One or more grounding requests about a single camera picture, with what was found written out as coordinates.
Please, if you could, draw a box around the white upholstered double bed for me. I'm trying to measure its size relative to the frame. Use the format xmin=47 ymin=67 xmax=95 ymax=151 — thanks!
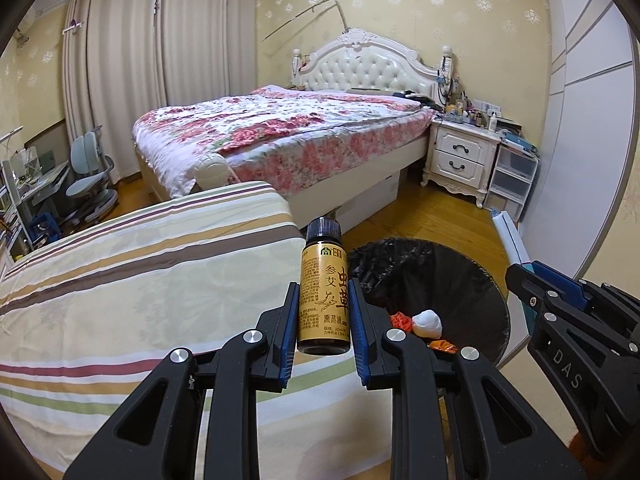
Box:
xmin=132 ymin=29 xmax=453 ymax=231

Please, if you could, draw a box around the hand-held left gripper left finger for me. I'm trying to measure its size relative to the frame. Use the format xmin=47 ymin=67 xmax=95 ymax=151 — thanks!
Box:
xmin=62 ymin=282 xmax=301 ymax=480

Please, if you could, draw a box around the gold label bottle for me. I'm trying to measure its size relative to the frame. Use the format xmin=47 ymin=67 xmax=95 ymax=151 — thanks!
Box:
xmin=296 ymin=217 xmax=351 ymax=356

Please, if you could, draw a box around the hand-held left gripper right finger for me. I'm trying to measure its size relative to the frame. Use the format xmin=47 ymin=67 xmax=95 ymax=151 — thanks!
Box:
xmin=347 ymin=279 xmax=588 ymax=480

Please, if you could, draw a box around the beige curtain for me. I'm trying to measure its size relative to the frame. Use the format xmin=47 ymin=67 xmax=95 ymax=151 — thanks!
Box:
xmin=157 ymin=0 xmax=258 ymax=111
xmin=62 ymin=0 xmax=163 ymax=183

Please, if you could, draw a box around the white nightstand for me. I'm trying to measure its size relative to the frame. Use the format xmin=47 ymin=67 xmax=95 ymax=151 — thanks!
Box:
xmin=422 ymin=117 xmax=501 ymax=208

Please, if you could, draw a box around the person's right forearm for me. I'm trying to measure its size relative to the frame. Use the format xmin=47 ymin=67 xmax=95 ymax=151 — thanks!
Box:
xmin=570 ymin=432 xmax=601 ymax=461

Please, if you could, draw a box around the white tissue wad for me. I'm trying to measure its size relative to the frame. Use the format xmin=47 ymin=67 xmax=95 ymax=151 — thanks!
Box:
xmin=411 ymin=309 xmax=444 ymax=339

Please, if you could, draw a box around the white round bedpost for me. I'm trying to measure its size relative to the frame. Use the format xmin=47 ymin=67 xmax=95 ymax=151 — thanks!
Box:
xmin=196 ymin=154 xmax=238 ymax=192

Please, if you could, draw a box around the grey study desk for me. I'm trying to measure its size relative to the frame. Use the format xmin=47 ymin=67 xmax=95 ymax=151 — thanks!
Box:
xmin=0 ymin=160 xmax=71 ymax=251

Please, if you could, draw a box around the plastic drawer unit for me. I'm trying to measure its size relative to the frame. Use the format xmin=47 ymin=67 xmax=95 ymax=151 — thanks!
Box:
xmin=487 ymin=142 xmax=541 ymax=223

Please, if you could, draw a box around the thin metal pole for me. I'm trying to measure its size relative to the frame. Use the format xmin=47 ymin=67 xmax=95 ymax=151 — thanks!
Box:
xmin=262 ymin=0 xmax=351 ymax=43

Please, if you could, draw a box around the white desk lamp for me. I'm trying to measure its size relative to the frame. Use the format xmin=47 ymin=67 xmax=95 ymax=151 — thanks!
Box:
xmin=0 ymin=126 xmax=25 ymax=161

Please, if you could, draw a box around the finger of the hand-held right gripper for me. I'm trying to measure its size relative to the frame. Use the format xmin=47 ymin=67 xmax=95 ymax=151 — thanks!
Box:
xmin=530 ymin=261 xmax=608 ymax=311
xmin=505 ymin=262 xmax=556 ymax=311

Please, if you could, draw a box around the grey blue desk chair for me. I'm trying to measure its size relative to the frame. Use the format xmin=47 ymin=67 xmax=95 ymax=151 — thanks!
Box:
xmin=65 ymin=130 xmax=120 ymax=223

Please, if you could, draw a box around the white wardrobe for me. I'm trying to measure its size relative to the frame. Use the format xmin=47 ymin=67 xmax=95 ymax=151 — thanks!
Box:
xmin=520 ymin=0 xmax=640 ymax=281

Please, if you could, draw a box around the floral blanket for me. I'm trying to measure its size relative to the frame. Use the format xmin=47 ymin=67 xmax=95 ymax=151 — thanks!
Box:
xmin=132 ymin=85 xmax=436 ymax=198

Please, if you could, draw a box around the pile of small nightstand items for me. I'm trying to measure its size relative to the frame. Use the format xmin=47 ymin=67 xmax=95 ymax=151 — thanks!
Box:
xmin=435 ymin=90 xmax=531 ymax=151

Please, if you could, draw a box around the black bag trash bin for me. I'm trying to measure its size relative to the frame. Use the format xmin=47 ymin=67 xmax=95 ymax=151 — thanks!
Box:
xmin=347 ymin=239 xmax=511 ymax=368

